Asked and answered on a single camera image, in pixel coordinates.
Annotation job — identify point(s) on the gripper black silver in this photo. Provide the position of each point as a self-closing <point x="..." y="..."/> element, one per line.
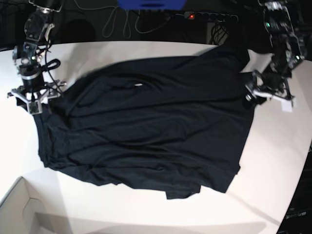
<point x="267" y="86"/>
<point x="35" y="88"/>

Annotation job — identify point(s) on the black long-sleeve t-shirt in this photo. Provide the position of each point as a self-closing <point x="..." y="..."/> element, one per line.
<point x="172" y="124"/>

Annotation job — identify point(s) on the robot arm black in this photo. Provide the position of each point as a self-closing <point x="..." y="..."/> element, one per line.
<point x="284" y="23"/>
<point x="27" y="59"/>

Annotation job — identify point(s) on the white plastic bin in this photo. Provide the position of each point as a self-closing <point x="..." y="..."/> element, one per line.
<point x="22" y="214"/>

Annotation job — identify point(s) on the blue box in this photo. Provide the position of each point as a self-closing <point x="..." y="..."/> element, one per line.
<point x="151" y="4"/>

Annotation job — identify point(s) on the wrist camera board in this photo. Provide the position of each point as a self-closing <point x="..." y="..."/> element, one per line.
<point x="34" y="108"/>

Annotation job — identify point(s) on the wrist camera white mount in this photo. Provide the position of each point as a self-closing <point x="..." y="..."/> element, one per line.
<point x="288" y="105"/>

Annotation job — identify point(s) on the black power strip red switch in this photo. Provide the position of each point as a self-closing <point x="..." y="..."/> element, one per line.
<point x="210" y="17"/>

